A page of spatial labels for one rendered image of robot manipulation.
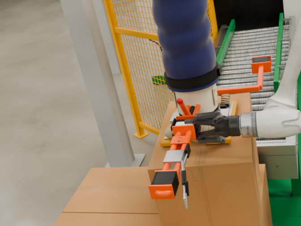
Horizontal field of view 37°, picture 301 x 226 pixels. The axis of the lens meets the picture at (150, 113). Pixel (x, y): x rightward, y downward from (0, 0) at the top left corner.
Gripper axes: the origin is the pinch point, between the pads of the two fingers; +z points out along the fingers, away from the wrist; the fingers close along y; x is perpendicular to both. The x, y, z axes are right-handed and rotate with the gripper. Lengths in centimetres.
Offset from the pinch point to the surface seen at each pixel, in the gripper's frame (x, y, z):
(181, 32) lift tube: 16.6, -32.0, -1.4
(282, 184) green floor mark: 110, 108, -27
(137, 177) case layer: 46, 53, 45
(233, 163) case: -3.5, 13.7, -16.1
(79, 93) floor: 299, 108, 202
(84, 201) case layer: 27, 53, 69
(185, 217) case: -5.1, 37.7, 6.1
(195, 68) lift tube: 16.4, -17.1, -4.2
